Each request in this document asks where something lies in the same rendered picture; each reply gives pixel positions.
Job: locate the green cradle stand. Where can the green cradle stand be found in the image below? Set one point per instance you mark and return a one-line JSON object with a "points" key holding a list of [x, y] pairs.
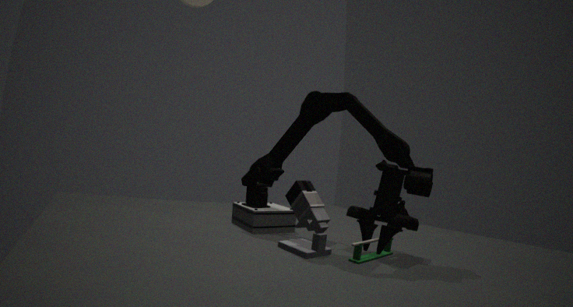
{"points": [[359, 259]]}

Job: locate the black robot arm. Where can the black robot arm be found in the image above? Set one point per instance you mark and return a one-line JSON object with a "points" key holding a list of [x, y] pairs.
{"points": [[316, 107]]}

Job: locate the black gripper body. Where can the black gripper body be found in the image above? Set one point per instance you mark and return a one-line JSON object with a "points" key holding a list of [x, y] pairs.
{"points": [[385, 205]]}

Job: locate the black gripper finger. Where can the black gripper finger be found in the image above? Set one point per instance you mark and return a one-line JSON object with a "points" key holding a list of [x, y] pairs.
{"points": [[385, 235], [367, 230]]}

